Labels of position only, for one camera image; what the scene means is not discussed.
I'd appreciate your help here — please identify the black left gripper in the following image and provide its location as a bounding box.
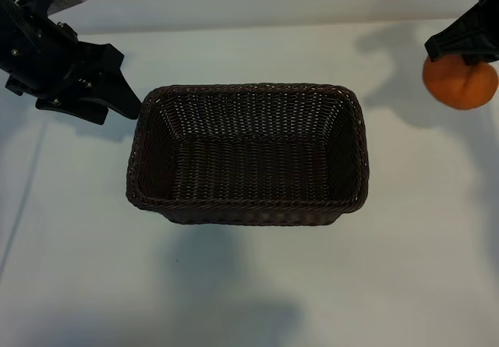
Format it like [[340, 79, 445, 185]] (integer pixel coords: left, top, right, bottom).
[[0, 0, 142, 126]]

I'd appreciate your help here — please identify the orange soft toy fruit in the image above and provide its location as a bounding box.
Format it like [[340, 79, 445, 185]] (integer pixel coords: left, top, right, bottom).
[[422, 52, 499, 110]]

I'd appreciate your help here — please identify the dark brown wicker basket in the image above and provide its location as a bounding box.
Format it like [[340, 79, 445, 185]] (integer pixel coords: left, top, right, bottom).
[[125, 83, 370, 226]]

